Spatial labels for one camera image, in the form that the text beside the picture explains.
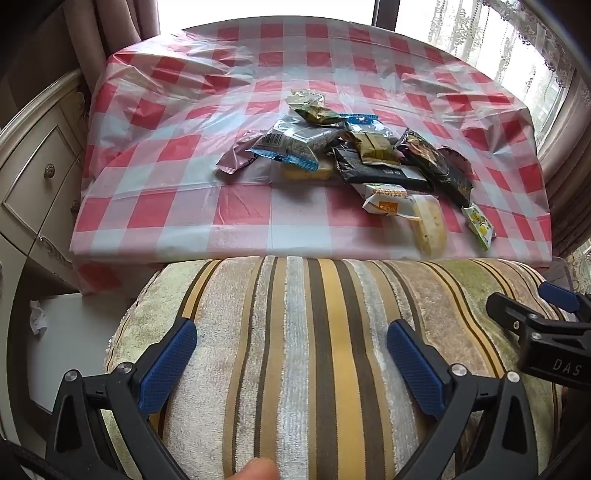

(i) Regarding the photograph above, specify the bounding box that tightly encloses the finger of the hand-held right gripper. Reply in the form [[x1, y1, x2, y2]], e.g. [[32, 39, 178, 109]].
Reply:
[[538, 281, 591, 320], [486, 292, 543, 334]]

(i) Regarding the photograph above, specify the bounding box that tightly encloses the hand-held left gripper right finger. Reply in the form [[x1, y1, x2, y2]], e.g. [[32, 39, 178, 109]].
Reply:
[[387, 318, 542, 480]]

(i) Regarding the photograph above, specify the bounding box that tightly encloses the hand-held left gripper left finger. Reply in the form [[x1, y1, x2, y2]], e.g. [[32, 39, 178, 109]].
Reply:
[[45, 318, 198, 480]]

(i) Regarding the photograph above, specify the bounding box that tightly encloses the yellow green snack packet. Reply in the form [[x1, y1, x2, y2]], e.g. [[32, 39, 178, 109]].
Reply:
[[462, 203, 498, 253]]

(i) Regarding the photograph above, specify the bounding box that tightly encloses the white orange snack packet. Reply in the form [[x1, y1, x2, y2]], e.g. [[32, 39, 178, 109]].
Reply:
[[361, 183, 439, 217]]

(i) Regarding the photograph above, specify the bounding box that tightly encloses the pink snack packet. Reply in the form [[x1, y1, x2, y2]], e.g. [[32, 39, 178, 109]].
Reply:
[[216, 129, 265, 175]]

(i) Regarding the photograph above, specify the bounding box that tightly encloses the silver blue snack packet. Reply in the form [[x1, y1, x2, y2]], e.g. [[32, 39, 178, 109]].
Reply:
[[247, 117, 346, 171]]

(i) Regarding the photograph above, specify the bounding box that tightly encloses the person's left hand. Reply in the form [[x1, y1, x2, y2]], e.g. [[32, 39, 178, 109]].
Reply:
[[233, 457, 280, 480]]

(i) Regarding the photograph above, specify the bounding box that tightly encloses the beige pleated drape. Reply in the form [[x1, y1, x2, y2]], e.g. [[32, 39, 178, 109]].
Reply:
[[536, 69, 591, 261]]

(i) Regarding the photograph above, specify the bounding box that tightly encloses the clear pale bread packet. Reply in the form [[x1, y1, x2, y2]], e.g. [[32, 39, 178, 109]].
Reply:
[[409, 194, 448, 257]]

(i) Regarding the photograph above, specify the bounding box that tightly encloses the striped plush cushion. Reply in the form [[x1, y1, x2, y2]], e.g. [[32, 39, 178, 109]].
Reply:
[[104, 256, 574, 480]]

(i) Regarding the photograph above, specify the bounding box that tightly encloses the crumpled white tissue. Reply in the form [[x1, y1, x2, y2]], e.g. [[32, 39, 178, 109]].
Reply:
[[28, 300, 49, 334]]

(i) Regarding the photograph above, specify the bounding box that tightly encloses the dark red snack packet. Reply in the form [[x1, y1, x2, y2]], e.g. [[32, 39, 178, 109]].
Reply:
[[438, 147, 471, 177]]

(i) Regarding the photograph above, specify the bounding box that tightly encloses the black gold snack packet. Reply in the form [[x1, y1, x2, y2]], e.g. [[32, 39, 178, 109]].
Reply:
[[396, 128, 475, 208]]

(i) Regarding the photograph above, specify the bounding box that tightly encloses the red white checked tablecloth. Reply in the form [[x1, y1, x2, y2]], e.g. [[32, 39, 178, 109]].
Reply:
[[69, 21, 553, 296]]

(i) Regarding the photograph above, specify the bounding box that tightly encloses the flat black snack packet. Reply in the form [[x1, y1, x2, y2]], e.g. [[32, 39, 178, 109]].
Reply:
[[332, 145, 435, 195]]

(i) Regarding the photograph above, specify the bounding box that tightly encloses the olive gold snack packet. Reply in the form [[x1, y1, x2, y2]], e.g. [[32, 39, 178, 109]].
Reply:
[[346, 130, 403, 167]]

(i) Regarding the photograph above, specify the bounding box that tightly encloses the yellow cake packet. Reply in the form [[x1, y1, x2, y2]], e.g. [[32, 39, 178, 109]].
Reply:
[[281, 158, 336, 184]]

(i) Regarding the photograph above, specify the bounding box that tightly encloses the cream cabinet with drawers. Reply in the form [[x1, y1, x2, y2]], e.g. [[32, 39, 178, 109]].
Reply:
[[0, 69, 95, 289]]

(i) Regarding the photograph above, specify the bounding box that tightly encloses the dark green snack packet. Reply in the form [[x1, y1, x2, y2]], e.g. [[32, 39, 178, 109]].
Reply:
[[294, 104, 352, 127]]

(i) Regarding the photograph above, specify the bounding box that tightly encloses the white lace curtain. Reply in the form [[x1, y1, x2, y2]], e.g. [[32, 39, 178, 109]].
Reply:
[[425, 0, 591, 90]]

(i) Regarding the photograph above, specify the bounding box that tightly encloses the cream snack packet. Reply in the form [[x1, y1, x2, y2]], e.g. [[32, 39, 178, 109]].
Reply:
[[285, 89, 325, 110]]

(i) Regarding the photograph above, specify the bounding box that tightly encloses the beige curtain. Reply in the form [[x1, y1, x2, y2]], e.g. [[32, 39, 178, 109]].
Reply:
[[65, 0, 163, 86]]

